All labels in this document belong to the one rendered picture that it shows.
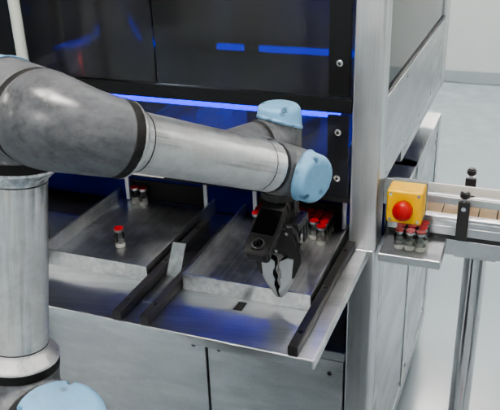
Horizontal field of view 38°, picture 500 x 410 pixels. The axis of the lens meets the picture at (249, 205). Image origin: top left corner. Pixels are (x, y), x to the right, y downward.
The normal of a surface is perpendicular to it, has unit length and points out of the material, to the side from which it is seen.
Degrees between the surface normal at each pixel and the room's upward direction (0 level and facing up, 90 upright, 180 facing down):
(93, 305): 0
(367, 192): 90
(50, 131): 77
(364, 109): 90
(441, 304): 0
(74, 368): 90
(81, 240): 0
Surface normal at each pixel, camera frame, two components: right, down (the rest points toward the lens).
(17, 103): -0.29, -0.21
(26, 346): 0.58, 0.31
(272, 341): -0.04, -0.91
